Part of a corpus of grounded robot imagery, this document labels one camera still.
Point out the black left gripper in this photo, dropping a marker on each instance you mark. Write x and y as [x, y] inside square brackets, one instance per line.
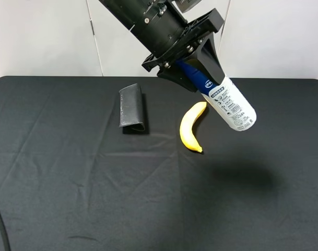
[204, 58]

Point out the blue and white bottle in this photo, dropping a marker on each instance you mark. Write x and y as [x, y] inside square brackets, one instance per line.
[224, 97]

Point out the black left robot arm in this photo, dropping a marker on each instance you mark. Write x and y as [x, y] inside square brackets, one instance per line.
[170, 38]

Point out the yellow banana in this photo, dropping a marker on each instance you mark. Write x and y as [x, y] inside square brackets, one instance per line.
[186, 127]

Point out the black folded wallet case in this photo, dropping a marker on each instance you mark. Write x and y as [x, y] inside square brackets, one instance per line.
[131, 108]

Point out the black tablecloth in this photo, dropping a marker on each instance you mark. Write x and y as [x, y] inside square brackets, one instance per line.
[72, 179]

